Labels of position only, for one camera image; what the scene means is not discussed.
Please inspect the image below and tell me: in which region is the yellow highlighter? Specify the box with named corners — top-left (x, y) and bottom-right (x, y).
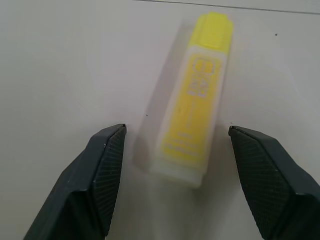
top-left (148, 11), bottom-right (235, 189)

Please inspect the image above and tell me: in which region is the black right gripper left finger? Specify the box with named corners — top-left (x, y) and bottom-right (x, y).
top-left (21, 123), bottom-right (127, 240)

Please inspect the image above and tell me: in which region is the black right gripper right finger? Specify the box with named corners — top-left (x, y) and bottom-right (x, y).
top-left (228, 125), bottom-right (320, 240)

